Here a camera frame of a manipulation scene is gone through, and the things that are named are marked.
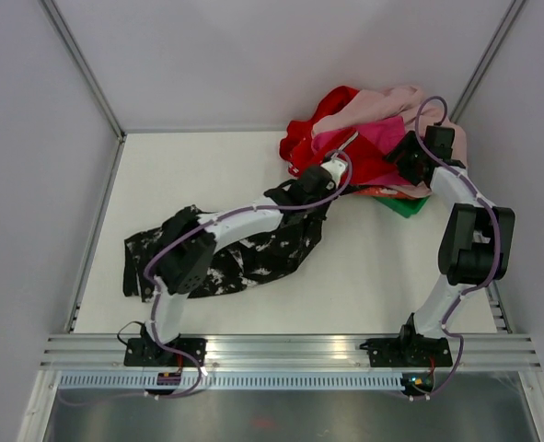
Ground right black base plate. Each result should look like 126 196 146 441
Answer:
359 337 453 368

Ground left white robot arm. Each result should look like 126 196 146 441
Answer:
143 151 353 366

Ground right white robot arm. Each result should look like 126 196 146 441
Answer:
385 125 515 365

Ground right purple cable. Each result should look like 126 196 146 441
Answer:
413 95 503 397

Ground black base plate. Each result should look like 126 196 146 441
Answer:
123 337 207 368
359 337 453 368

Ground red trousers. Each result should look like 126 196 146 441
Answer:
279 86 404 187

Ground aluminium mounting rail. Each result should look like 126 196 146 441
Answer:
39 333 541 372

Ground purple cable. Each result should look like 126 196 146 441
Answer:
143 149 356 342
413 95 503 397

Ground white slotted cable duct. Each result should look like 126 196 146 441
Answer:
59 371 404 391

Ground right aluminium frame post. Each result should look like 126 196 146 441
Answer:
451 0 528 122

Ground black white-splattered trousers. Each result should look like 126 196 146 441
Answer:
122 205 325 302

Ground aluminium frame post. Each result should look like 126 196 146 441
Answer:
39 0 126 142
451 0 528 122

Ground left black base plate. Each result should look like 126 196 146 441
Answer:
123 337 207 368

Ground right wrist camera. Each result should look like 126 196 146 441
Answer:
423 125 455 159

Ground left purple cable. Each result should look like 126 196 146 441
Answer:
143 149 356 342

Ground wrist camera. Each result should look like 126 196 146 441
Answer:
321 158 349 185
423 125 455 159

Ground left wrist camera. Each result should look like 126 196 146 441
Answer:
321 158 349 185

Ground light pink trousers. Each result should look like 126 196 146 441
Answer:
310 83 469 199

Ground green folded garment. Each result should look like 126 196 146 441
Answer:
375 197 429 218

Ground left aluminium frame post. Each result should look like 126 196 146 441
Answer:
39 0 126 142

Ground magenta pink trousers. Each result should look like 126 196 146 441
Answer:
312 116 405 163

